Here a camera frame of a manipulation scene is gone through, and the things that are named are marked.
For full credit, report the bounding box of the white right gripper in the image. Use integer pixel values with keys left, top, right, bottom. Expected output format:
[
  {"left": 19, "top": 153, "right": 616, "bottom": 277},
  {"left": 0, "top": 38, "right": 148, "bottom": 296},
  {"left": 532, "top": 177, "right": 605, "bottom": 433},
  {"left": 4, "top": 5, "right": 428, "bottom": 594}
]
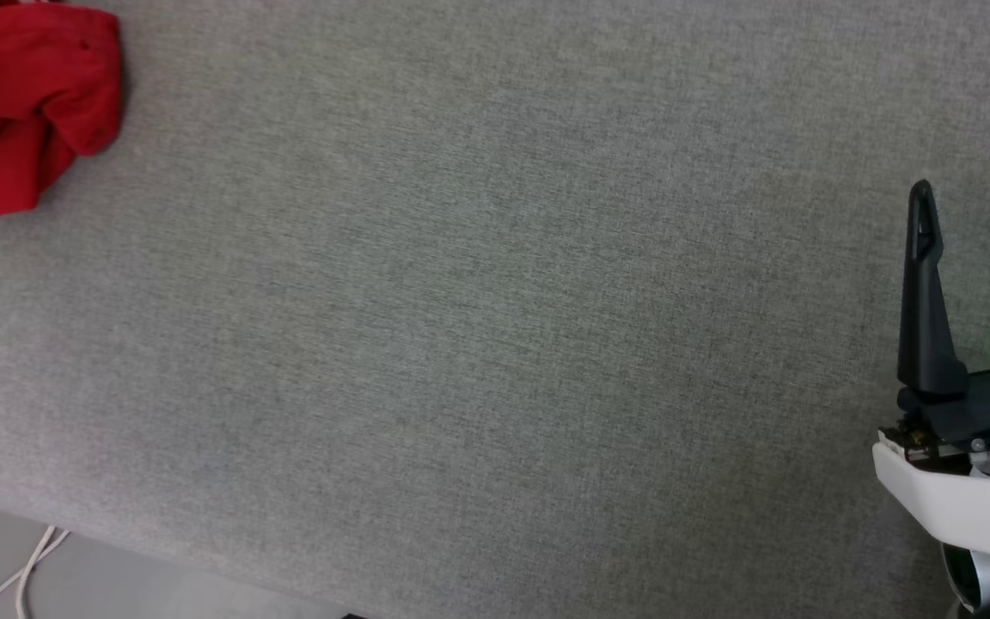
[{"left": 872, "top": 179, "right": 990, "bottom": 566}]

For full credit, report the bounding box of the red basketball jersey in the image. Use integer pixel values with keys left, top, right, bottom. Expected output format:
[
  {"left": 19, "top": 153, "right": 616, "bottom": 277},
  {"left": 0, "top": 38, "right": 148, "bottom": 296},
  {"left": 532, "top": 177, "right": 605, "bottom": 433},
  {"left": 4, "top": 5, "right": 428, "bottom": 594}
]
[{"left": 0, "top": 0, "right": 125, "bottom": 221}]

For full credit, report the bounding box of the grey fabric sofa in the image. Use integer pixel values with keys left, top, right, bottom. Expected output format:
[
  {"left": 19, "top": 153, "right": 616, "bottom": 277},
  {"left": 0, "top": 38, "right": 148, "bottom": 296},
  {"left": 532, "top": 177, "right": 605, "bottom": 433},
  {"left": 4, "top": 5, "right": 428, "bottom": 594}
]
[{"left": 0, "top": 0, "right": 990, "bottom": 619}]

